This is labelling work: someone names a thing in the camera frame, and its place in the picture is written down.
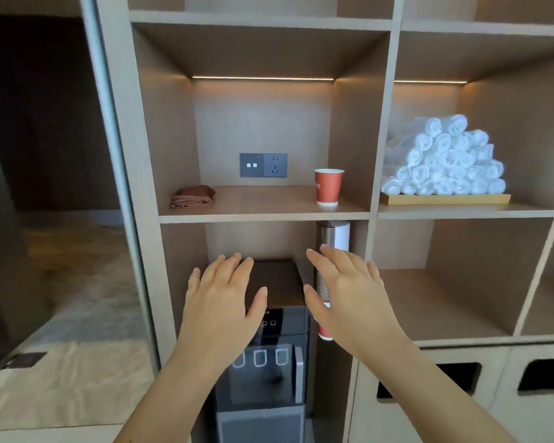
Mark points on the person's left hand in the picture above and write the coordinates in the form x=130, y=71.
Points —
x=214, y=327

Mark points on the person's right hand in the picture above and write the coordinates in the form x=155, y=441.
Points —
x=355, y=309

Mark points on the person's right middle finger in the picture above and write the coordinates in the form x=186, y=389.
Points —
x=336, y=258

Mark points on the person's left little finger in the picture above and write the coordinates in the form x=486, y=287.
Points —
x=193, y=283

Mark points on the person's right thumb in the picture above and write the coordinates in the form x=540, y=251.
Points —
x=315, y=302

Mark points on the person's right little finger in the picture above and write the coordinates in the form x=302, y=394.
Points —
x=374, y=272

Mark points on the person's left middle finger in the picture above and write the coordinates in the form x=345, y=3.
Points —
x=229, y=269

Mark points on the person's left thumb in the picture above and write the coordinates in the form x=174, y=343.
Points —
x=257, y=305

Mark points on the person's left forearm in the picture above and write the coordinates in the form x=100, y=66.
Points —
x=168, y=401

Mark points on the person's right forearm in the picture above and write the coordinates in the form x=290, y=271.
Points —
x=431, y=392

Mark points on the silver cup dispenser tube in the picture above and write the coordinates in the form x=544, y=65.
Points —
x=339, y=235

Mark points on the red paper cup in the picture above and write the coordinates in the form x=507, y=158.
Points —
x=329, y=186

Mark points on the black water dispenser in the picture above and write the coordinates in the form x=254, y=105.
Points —
x=277, y=378

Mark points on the folded brown cloth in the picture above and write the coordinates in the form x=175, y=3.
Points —
x=193, y=197

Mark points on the wooden towel tray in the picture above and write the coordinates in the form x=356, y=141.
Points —
x=445, y=199

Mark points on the pile of rolled white towels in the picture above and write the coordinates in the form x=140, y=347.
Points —
x=443, y=161

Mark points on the beige bin cabinet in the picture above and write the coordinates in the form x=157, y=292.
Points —
x=461, y=392

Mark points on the glass sliding door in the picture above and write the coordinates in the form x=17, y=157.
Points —
x=50, y=226

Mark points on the wooden shelf unit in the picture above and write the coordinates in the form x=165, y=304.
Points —
x=267, y=110

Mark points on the grey wall socket panel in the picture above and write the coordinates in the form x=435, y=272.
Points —
x=263, y=165

